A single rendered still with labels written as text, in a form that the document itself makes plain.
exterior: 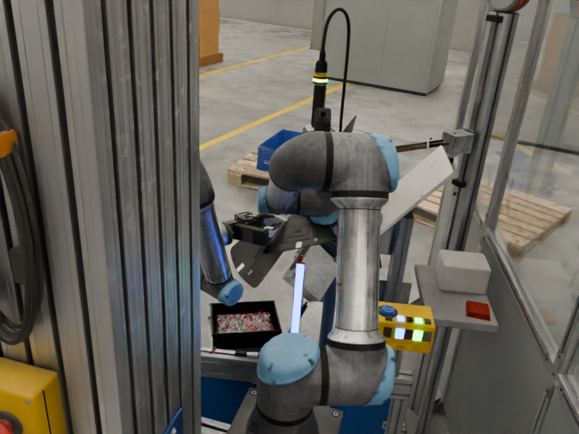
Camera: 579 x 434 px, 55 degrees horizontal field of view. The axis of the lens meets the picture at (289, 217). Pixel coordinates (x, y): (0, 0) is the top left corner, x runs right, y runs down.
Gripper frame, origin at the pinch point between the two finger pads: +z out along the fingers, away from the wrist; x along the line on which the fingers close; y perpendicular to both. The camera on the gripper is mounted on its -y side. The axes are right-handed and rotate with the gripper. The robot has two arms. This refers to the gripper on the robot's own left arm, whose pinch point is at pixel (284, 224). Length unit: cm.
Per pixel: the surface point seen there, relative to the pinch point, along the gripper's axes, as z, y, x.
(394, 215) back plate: 35.9, -10.4, 0.5
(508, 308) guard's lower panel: 67, -37, 31
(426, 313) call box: 19, -44, 15
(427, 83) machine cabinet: 546, 479, 42
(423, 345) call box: 15, -48, 22
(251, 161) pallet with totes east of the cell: 150, 302, 71
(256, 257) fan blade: -1.7, 15.5, 17.2
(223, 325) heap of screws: -19.6, 4.9, 32.9
